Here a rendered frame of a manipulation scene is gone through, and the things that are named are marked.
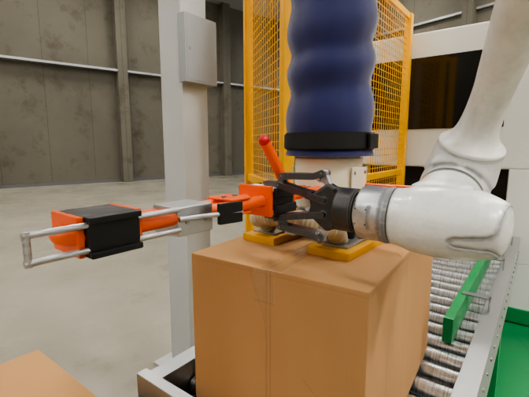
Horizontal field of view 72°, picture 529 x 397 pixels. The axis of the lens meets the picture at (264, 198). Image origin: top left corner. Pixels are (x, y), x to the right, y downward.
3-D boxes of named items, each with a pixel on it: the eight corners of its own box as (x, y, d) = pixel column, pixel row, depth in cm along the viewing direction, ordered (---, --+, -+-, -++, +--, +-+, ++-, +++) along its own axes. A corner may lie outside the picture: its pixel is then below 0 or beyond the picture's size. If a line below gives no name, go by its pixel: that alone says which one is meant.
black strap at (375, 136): (313, 148, 108) (314, 135, 107) (391, 149, 93) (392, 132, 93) (266, 149, 90) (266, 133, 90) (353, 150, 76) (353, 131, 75)
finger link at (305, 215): (333, 207, 66) (334, 215, 66) (283, 212, 73) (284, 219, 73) (323, 210, 63) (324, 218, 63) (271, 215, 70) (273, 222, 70)
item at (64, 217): (114, 235, 54) (112, 202, 53) (143, 244, 49) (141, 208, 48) (53, 248, 47) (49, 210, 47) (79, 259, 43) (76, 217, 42)
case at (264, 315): (311, 317, 135) (312, 211, 130) (426, 350, 113) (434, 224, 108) (196, 416, 86) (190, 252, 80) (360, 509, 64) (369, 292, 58)
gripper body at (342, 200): (352, 188, 58) (302, 183, 63) (349, 240, 59) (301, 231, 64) (370, 183, 63) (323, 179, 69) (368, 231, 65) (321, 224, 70)
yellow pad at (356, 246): (369, 226, 106) (370, 209, 105) (405, 231, 99) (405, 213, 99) (306, 254, 80) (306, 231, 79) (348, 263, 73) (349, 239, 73)
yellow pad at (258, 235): (313, 218, 118) (313, 203, 117) (341, 222, 111) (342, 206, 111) (242, 239, 91) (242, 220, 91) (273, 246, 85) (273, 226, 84)
